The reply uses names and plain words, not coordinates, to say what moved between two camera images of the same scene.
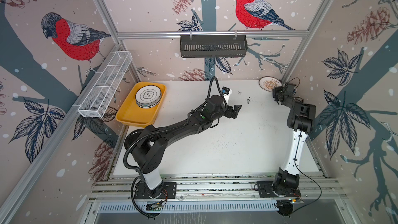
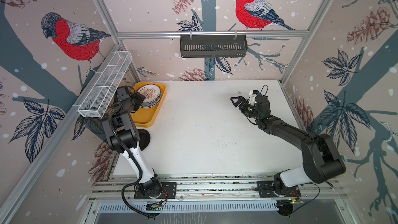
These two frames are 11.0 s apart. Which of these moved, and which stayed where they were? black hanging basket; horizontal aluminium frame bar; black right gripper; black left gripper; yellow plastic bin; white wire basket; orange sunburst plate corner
Moved: orange sunburst plate corner; black left gripper; black right gripper
Stayed: yellow plastic bin; horizontal aluminium frame bar; black hanging basket; white wire basket
